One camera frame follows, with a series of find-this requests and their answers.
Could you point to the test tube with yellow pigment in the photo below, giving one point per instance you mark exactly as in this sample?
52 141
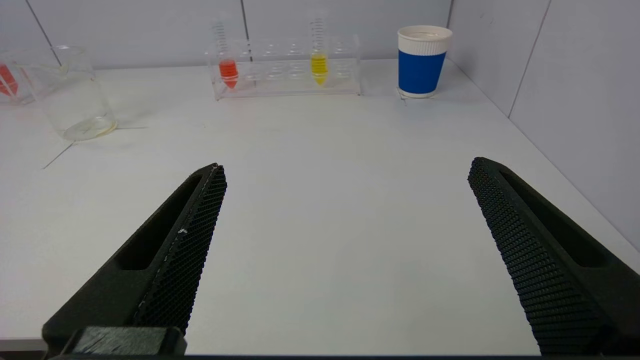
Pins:
319 65

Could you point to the blue white paper cup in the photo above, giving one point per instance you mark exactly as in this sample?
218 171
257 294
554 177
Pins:
422 70

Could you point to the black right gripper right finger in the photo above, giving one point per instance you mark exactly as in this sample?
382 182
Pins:
550 280

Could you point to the clear glass beaker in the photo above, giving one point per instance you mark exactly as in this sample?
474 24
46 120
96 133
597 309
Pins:
75 100

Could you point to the clear acrylic test tube rack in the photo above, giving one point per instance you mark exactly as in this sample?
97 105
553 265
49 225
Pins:
24 95
280 85

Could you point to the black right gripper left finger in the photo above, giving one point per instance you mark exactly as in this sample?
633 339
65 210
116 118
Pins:
165 260

